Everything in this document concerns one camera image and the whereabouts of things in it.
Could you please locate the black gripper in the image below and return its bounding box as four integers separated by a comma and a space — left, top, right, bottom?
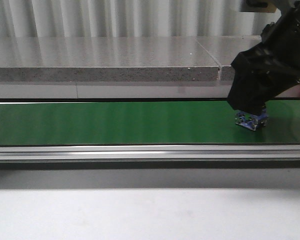
227, 7, 300, 115

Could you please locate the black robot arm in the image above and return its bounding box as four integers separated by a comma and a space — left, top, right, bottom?
228, 0, 300, 101

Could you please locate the grey stone slab right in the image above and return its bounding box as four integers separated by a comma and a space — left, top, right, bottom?
196, 35, 261, 85

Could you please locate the grey stone slab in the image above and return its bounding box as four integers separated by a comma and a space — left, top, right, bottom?
196, 35, 261, 85
0, 37, 219, 83

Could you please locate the green conveyor belt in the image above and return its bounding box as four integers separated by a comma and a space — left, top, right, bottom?
0, 100, 300, 146

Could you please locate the grey stone slab left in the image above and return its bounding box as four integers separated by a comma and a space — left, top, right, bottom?
0, 37, 219, 83

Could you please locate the white pleated curtain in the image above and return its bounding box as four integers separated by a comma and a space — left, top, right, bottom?
0, 0, 294, 38

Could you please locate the aluminium conveyor side rail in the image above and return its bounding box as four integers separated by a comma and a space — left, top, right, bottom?
0, 144, 300, 164

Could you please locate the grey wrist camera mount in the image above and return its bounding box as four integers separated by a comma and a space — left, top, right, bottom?
239, 0, 277, 13

